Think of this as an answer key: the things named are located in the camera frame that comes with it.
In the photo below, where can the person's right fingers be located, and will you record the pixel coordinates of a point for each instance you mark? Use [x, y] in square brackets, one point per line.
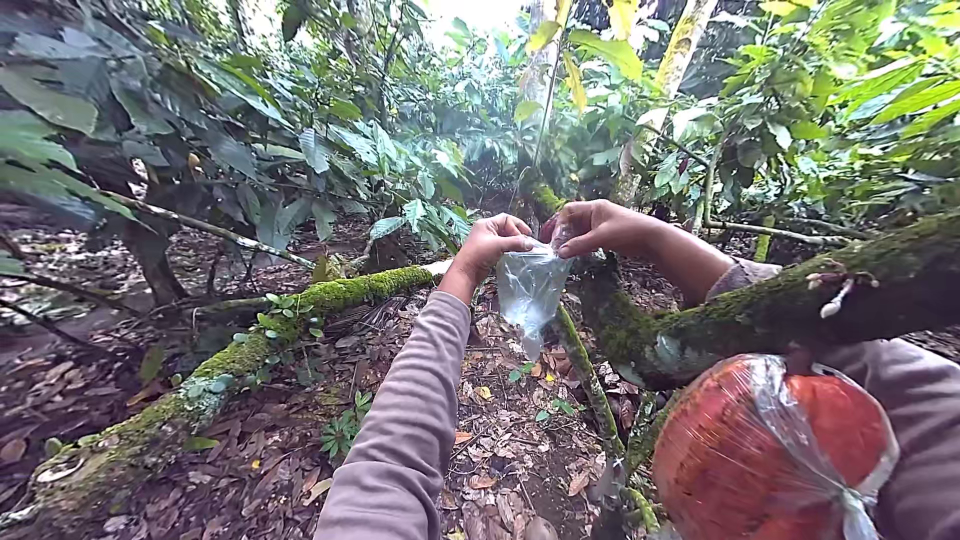
[571, 215]

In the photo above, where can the person's left forearm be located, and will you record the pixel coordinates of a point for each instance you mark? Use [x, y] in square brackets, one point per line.
[409, 420]

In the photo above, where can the white flower bud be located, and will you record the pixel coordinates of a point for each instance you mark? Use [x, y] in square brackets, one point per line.
[832, 301]

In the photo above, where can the person's left fingers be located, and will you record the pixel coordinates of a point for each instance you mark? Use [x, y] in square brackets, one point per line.
[513, 223]

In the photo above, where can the person's left hand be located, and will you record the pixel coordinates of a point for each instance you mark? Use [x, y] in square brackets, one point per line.
[478, 251]

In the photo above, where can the yellowish lichen-covered tree trunk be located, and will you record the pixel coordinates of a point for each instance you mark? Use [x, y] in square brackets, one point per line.
[679, 52]

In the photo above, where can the long bright-green mossy log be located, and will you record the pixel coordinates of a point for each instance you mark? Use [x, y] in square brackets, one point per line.
[225, 361]

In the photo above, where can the person's left thumb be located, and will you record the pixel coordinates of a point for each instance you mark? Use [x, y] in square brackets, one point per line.
[516, 244]

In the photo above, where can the pale grey tree trunk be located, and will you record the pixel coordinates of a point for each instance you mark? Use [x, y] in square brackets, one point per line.
[537, 67]

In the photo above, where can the thick dark mossy branch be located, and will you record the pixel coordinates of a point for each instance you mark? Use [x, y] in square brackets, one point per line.
[750, 319]

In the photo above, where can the green seedling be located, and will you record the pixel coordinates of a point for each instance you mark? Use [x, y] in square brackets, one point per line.
[343, 430]

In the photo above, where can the thin bare grey branch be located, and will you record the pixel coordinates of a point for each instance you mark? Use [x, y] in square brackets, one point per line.
[210, 231]

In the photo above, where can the person's right thumb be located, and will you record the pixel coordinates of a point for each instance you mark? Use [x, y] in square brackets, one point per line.
[579, 244]

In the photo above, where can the clear plastic bag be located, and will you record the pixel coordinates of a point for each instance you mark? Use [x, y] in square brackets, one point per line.
[534, 289]

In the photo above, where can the person's right hand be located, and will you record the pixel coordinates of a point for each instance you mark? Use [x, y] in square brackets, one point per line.
[611, 226]

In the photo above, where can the person's right forearm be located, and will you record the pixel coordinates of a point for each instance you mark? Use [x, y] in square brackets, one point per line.
[690, 259]

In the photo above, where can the thin mossy stem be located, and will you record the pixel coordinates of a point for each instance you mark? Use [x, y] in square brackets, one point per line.
[589, 375]

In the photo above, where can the dense green foliage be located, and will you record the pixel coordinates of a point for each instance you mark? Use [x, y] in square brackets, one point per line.
[360, 142]

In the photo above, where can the dry brown leaf litter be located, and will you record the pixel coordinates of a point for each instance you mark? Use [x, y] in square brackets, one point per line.
[517, 457]

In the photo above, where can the clear plastic wrap with knot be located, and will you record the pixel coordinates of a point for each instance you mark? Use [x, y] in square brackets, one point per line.
[814, 442]

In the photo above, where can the large red pod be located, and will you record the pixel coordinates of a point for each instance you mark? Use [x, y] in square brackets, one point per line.
[724, 457]

